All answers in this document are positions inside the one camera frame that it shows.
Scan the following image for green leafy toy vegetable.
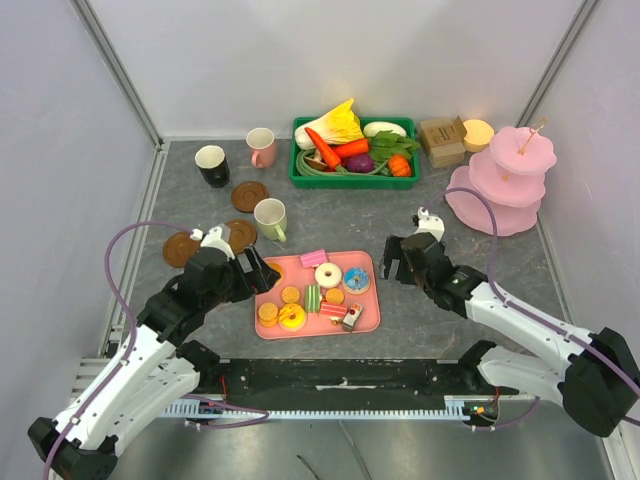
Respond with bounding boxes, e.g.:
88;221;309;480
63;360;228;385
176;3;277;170
369;131;420;162

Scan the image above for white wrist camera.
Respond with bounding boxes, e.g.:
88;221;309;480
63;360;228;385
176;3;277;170
189;224;235;260
412;207;445;241

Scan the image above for blue flowered donut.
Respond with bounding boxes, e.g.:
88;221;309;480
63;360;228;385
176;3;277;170
342;267;371;295

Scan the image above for brown cardboard box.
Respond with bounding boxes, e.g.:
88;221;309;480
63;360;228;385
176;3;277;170
418;117;467;168

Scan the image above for small orange toy pumpkin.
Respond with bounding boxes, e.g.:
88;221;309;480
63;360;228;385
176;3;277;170
388;154;412;178

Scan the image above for pink three-tier cake stand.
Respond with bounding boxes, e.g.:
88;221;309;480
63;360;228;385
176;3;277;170
445;121;557;237

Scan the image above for yellow drizzled donut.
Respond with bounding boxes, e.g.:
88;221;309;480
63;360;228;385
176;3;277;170
278;303;306;332

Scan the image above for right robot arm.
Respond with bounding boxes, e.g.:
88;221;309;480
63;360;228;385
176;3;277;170
380;232;639;437

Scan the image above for purple toy cabbage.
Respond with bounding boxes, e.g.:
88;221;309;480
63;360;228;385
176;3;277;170
345;153;376;174

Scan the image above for green toy long beans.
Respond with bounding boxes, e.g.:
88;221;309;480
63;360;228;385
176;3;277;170
295;150;391;178

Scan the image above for yellow napa cabbage toy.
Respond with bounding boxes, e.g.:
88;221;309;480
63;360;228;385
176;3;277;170
293;98;364;150

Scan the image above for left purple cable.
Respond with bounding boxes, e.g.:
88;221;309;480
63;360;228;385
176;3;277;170
39;220;271;480

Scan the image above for brown coaster left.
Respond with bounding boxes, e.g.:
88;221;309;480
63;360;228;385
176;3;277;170
162;232;200;268

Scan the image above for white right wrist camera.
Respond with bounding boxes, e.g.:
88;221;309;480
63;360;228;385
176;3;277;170
412;207;445;241

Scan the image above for orange glazed donut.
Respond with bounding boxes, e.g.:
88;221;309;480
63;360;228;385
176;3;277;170
269;263;284;278

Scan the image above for chocolate cream cake slice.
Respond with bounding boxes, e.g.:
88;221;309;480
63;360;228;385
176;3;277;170
341;303;363;332

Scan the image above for brown toy mushroom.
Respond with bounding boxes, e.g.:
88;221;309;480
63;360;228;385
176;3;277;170
304;151;327;171

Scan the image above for round biscuit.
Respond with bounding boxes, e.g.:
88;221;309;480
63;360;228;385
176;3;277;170
281;286;301;304
324;288;345;305
258;302;279;328

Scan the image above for red layered cake slice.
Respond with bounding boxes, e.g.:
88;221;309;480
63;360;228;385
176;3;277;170
319;302;348;321

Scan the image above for orange toy carrot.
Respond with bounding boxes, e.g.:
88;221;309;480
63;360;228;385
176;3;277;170
305;127;341;169
333;138;370;159

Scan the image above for round yellow container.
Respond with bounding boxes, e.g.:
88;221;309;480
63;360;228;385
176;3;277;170
462;119;495;153

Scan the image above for black mug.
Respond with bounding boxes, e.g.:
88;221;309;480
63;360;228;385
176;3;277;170
194;145;230;188

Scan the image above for purple cable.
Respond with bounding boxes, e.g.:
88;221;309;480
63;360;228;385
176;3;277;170
422;187;640;434
39;220;271;480

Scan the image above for brown wooden coaster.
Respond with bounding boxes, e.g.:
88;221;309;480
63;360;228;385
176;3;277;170
225;219;257;255

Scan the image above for green plastic vegetable crate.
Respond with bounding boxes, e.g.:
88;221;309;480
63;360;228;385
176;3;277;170
288;116;421;190

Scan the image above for light green mug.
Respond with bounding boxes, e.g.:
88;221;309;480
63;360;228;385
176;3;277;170
253;198;287;243

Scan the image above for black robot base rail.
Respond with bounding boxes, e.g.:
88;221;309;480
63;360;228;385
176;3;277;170
194;352;515;409

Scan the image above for round biscuit bottom left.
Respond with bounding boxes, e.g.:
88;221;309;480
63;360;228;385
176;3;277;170
258;302;279;328

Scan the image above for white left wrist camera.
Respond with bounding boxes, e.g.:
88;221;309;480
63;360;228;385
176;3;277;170
189;224;235;260

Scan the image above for round biscuit centre right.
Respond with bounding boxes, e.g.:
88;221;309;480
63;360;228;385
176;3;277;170
324;288;345;305

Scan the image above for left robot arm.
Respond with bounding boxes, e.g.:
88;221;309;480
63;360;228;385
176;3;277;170
28;247;280;479

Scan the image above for round biscuit centre left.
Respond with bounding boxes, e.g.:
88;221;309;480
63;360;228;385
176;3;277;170
281;286;301;304

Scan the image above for pink layered cake slice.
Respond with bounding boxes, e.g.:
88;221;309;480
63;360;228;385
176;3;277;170
300;249;328;268

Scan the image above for brown coaster upper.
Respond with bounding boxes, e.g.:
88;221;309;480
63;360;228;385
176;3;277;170
231;181;269;213

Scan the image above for pink serving tray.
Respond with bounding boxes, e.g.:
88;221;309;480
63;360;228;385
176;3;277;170
254;250;381;340

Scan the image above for white glazed donut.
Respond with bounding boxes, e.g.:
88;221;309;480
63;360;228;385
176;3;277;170
314;262;342;289

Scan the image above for green layered cake slice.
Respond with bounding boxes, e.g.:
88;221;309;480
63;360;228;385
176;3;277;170
304;284;322;313

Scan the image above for white toy radish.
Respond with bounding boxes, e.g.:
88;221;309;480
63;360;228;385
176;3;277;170
363;121;407;138

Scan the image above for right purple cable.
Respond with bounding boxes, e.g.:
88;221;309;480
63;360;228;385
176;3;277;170
422;187;640;434

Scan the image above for pink mug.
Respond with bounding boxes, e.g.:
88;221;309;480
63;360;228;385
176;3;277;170
245;127;276;169

